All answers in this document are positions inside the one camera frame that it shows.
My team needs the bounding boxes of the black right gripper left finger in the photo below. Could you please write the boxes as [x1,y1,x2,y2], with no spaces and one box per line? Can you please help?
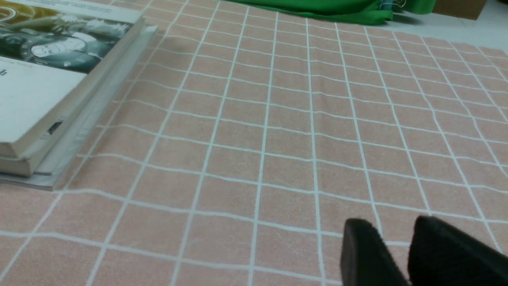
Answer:
[341,218,409,286]

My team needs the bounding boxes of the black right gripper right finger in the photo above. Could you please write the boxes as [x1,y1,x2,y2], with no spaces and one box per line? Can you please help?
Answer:
[408,216,508,286]

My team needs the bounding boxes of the pink checkered tablecloth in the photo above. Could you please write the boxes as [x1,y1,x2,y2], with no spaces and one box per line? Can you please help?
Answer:
[1,0,507,286]

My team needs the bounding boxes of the brown cardboard box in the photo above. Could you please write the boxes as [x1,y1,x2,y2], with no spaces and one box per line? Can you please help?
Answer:
[432,0,487,21]

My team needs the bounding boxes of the green backdrop cloth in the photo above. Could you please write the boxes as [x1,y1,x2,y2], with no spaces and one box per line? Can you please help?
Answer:
[236,0,436,25]

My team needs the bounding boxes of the metal binder clip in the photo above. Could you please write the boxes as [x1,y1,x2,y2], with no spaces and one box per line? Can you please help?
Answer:
[379,0,407,12]

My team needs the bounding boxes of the bottom thin grey book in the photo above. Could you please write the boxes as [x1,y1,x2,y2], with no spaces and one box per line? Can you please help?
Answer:
[1,50,142,191]

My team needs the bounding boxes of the middle white book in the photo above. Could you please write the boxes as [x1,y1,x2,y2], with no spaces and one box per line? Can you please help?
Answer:
[1,26,158,178]

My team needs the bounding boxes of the top book autonomous driving cover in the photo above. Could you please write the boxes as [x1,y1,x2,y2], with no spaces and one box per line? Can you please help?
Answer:
[0,0,144,158]

